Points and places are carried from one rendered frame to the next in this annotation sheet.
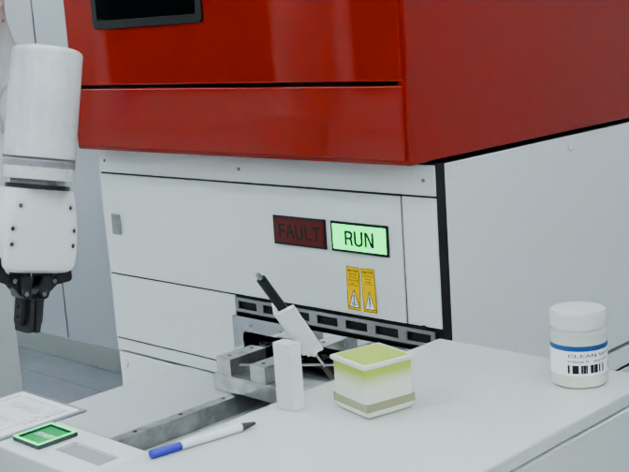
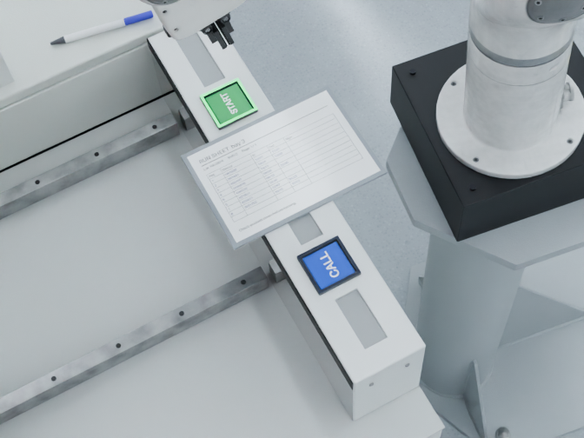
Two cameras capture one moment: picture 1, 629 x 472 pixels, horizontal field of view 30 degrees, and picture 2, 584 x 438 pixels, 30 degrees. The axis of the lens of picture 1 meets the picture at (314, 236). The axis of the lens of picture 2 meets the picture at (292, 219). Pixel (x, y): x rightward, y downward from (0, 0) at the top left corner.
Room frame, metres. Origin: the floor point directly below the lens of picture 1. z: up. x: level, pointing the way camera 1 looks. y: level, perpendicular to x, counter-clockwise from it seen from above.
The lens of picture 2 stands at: (2.03, 0.69, 2.12)
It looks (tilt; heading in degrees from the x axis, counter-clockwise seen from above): 62 degrees down; 202
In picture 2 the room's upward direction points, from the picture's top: 6 degrees counter-clockwise
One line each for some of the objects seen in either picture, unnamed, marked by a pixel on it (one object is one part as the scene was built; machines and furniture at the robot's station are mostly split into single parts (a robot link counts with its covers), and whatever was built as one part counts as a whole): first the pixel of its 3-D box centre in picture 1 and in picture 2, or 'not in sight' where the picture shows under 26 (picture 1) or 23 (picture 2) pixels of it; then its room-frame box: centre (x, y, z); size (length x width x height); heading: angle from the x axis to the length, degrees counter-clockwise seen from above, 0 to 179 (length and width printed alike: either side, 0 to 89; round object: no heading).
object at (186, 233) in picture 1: (254, 271); not in sight; (1.93, 0.11, 1.02); 0.82 x 0.03 x 0.40; 45
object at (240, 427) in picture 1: (204, 438); (102, 28); (1.27, 0.14, 0.97); 0.14 x 0.01 x 0.01; 125
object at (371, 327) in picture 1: (328, 320); not in sight; (1.80, -0.01, 0.96); 0.44 x 0.01 x 0.02; 45
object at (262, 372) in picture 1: (275, 367); not in sight; (1.77, 0.08, 0.89); 0.08 x 0.03 x 0.03; 135
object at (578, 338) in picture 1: (578, 345); not in sight; (1.40, -0.32, 1.01); 0.07 x 0.07 x 0.10
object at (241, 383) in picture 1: (311, 393); not in sight; (1.72, 0.02, 0.87); 0.36 x 0.08 x 0.03; 45
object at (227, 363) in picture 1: (241, 359); not in sight; (1.83, 0.13, 0.89); 0.08 x 0.03 x 0.03; 135
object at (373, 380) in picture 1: (373, 379); not in sight; (1.35, -0.06, 1.00); 0.07 x 0.07 x 0.07; 32
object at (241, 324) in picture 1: (329, 360); not in sight; (1.80, -0.01, 0.89); 0.44 x 0.02 x 0.10; 45
